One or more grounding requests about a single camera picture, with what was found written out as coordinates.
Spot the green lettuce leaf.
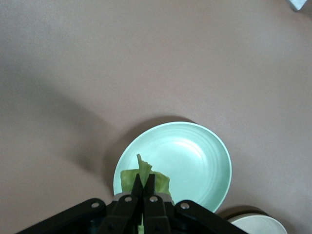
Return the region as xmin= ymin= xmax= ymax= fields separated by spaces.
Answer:
xmin=120 ymin=153 xmax=176 ymax=234

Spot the beige plate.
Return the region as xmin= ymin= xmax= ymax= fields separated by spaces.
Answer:
xmin=226 ymin=214 xmax=288 ymax=234

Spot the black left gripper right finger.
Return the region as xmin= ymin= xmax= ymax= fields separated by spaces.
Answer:
xmin=143 ymin=174 xmax=248 ymax=234

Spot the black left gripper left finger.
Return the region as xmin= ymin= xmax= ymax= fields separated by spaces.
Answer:
xmin=14 ymin=173 xmax=143 ymax=234

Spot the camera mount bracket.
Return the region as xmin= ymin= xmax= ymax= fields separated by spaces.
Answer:
xmin=287 ymin=0 xmax=308 ymax=12

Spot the mint green plate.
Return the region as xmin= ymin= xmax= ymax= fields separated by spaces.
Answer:
xmin=113 ymin=121 xmax=233 ymax=214

